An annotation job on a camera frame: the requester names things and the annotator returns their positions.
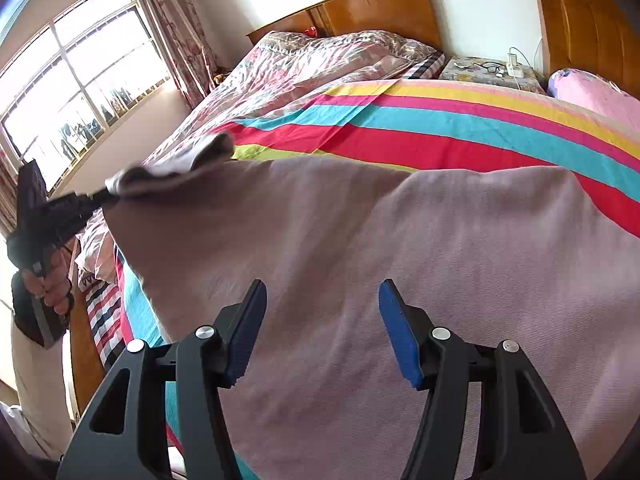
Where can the ribbed wooden headboard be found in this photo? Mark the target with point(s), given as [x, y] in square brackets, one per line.
[585, 25]

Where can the person's left forearm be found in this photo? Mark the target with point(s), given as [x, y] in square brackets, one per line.
[40, 400]

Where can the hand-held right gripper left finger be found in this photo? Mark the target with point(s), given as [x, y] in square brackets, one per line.
[247, 330]

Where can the nightstand with floral cover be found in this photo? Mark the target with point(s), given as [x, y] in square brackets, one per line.
[475, 79]

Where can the striped bed sheet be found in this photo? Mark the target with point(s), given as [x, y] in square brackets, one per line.
[450, 120]

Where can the black eyeglasses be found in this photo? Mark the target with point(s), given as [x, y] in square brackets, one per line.
[492, 66]

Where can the mauve sweatshirt garment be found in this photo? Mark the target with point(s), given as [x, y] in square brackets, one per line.
[350, 235]

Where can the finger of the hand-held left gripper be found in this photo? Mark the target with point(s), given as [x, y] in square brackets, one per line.
[97, 197]

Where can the yellow patterned cloth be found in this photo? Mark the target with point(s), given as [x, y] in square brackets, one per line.
[220, 80]

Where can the window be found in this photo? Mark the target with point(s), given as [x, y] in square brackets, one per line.
[100, 60]

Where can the pink floral curtain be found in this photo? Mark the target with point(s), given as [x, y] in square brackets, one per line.
[7, 195]
[175, 25]

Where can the wooden bed frame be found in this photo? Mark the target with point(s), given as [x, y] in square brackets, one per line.
[82, 360]

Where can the flat wooden headboard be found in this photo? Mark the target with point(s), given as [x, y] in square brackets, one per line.
[380, 10]

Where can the pink floral pillow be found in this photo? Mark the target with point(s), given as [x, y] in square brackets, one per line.
[595, 95]

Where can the person's left hand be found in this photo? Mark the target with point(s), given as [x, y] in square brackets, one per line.
[52, 285]

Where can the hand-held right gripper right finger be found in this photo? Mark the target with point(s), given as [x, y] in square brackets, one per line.
[400, 330]

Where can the floral quilt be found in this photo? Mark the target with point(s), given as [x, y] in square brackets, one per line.
[280, 75]

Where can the white charger plug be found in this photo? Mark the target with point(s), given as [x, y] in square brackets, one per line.
[514, 56]

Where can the white power strip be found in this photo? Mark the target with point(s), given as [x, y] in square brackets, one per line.
[515, 70]

